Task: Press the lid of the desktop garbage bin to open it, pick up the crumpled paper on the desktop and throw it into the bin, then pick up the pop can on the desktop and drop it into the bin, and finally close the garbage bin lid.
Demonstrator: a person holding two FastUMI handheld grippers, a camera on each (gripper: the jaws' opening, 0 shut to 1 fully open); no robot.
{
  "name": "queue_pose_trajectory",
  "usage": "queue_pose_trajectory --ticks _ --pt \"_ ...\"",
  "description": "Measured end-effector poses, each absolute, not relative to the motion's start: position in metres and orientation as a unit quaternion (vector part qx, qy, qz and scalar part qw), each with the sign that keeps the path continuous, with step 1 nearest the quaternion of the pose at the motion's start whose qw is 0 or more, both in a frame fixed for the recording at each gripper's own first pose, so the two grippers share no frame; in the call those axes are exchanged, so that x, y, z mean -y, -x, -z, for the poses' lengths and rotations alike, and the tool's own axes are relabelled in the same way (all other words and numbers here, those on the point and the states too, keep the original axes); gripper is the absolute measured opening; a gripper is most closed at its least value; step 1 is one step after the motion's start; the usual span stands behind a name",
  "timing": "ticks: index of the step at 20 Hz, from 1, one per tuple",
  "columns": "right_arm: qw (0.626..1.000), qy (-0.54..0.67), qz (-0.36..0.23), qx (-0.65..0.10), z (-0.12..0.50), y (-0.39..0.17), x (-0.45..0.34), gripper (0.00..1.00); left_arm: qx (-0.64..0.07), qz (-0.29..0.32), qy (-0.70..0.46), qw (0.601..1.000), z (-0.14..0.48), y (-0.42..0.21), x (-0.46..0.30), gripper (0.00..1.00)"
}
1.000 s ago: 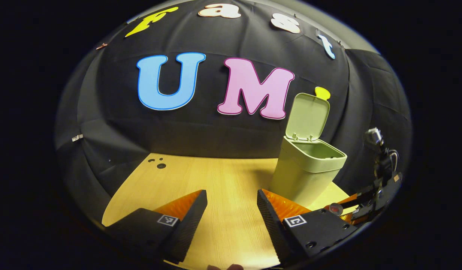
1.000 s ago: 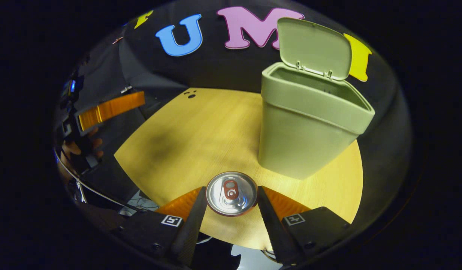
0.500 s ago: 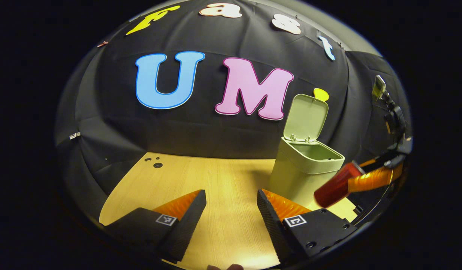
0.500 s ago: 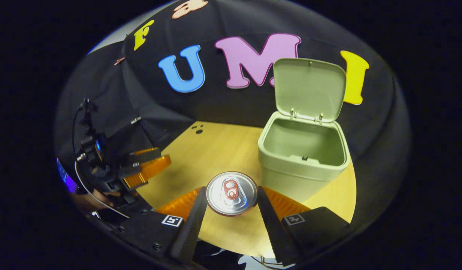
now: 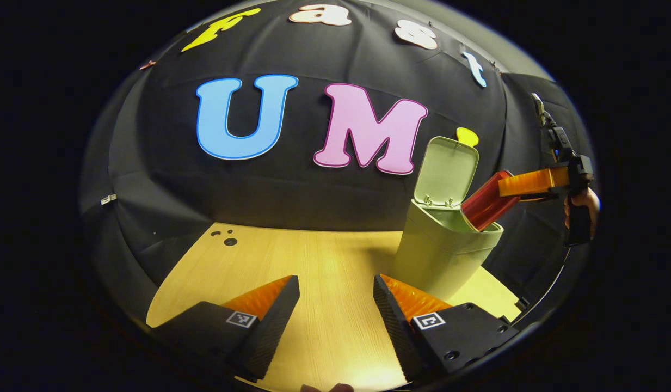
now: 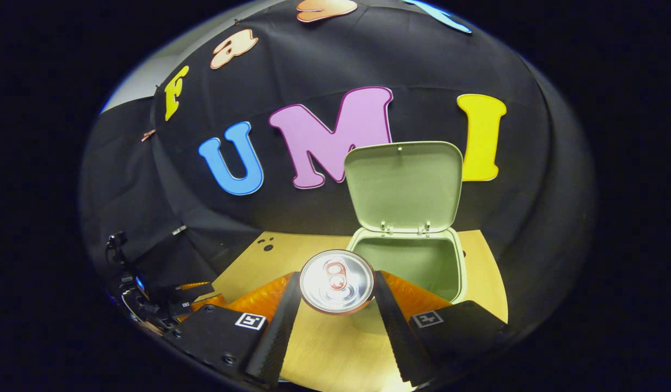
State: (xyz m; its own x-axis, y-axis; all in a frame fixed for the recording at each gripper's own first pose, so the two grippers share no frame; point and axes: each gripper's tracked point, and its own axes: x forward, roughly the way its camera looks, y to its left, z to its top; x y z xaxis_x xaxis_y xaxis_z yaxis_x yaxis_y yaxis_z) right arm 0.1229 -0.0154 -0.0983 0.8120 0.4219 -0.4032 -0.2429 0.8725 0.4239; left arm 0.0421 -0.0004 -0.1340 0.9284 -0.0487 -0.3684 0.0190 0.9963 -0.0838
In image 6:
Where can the green desktop garbage bin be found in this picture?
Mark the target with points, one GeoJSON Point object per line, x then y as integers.
{"type": "Point", "coordinates": [406, 185]}

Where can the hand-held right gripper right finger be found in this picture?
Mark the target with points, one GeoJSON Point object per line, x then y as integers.
{"type": "Point", "coordinates": [400, 343]}

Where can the black backdrop cloth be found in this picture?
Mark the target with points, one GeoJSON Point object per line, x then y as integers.
{"type": "Point", "coordinates": [504, 218]}

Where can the silver-topped pop can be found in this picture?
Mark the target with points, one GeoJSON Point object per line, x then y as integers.
{"type": "Point", "coordinates": [335, 283]}

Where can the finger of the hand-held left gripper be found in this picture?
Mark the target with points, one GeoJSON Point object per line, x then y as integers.
{"type": "Point", "coordinates": [196, 287]}
{"type": "Point", "coordinates": [207, 301]}

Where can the wooden desktop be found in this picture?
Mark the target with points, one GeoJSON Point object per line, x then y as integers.
{"type": "Point", "coordinates": [330, 354]}

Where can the small white tag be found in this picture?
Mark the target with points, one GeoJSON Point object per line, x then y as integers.
{"type": "Point", "coordinates": [178, 230]}

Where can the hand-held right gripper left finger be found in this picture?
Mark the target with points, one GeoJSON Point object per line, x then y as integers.
{"type": "Point", "coordinates": [278, 337]}

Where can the copper cloth clip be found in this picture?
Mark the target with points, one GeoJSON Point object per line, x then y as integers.
{"type": "Point", "coordinates": [148, 134]}

